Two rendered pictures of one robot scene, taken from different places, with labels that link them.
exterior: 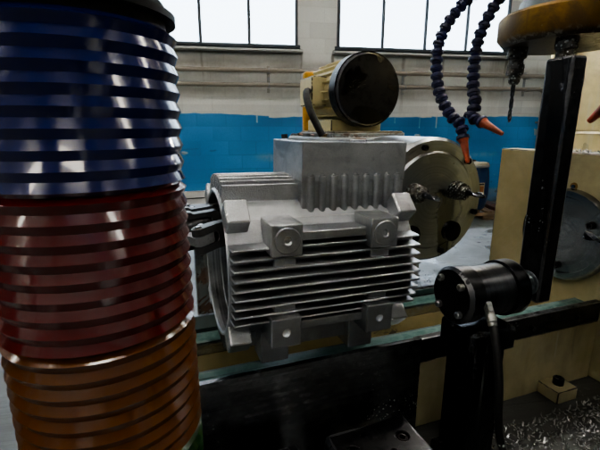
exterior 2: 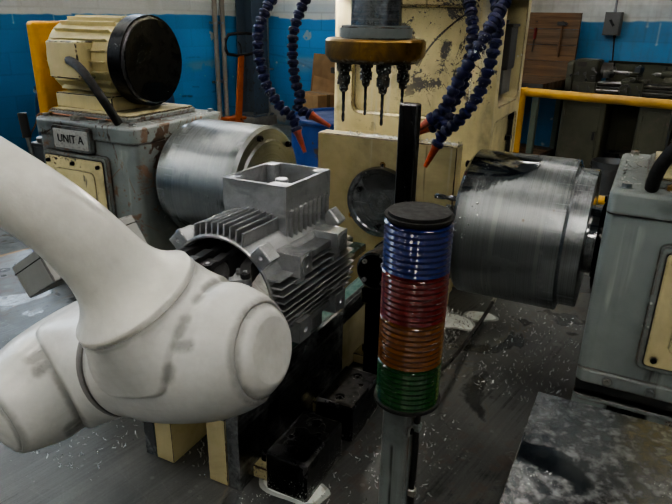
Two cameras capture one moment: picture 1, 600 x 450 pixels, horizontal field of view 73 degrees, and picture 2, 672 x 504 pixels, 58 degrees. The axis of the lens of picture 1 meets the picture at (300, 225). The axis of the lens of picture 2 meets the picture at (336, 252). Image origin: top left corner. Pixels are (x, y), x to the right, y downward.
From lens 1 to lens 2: 0.53 m
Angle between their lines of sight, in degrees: 42
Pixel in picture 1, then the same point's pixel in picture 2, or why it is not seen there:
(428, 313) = not seen: hidden behind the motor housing
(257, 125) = not seen: outside the picture
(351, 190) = (307, 214)
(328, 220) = (303, 240)
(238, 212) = (271, 252)
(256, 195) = (259, 235)
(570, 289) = not seen: hidden behind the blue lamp
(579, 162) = (385, 146)
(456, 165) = (281, 150)
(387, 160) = (322, 185)
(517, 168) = (334, 150)
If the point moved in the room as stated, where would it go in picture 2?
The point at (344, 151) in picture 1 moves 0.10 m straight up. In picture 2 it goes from (304, 186) to (304, 110)
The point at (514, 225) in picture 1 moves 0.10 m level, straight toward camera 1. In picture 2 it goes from (338, 198) to (350, 212)
